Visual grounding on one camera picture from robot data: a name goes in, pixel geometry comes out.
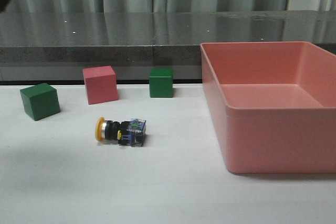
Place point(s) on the pink cube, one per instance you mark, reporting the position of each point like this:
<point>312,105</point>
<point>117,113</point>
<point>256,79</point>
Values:
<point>101,84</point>

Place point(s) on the yellow push button switch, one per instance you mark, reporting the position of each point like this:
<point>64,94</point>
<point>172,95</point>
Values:
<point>126,133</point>

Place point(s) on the grey stone ledge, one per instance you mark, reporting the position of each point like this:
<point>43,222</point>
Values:
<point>56,47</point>

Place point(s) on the green cube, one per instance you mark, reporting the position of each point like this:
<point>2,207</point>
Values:
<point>161,83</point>
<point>40,101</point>

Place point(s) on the pink plastic bin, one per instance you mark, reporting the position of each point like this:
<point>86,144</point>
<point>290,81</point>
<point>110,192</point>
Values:
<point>272,105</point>

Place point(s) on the green cube left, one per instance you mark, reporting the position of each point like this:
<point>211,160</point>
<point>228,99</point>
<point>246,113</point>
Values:
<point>40,101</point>

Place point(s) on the green cube centre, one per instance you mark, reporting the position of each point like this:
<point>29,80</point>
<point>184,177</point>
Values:
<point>161,83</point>

